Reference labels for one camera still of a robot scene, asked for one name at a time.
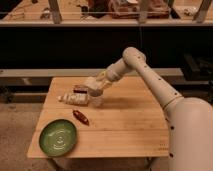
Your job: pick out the brown tray on shelf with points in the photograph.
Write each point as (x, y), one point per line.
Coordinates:
(131, 9)

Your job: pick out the white sponge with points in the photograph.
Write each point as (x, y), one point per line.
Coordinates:
(90, 84)

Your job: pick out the long wooden shelf bench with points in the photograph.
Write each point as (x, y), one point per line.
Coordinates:
(68, 12)

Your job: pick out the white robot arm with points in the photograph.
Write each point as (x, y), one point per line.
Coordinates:
(190, 119)

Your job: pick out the wooden folding table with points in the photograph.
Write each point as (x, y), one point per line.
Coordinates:
(121, 135)

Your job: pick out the green ceramic bowl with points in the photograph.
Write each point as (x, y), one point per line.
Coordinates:
(58, 138)

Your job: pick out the translucent white ceramic cup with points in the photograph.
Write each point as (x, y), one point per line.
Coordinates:
(95, 97)

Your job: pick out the red brown oblong toy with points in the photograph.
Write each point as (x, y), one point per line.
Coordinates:
(81, 117)

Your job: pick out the white tube bottle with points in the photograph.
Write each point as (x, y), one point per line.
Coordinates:
(74, 99)

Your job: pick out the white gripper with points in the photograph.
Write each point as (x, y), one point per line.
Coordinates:
(102, 81)

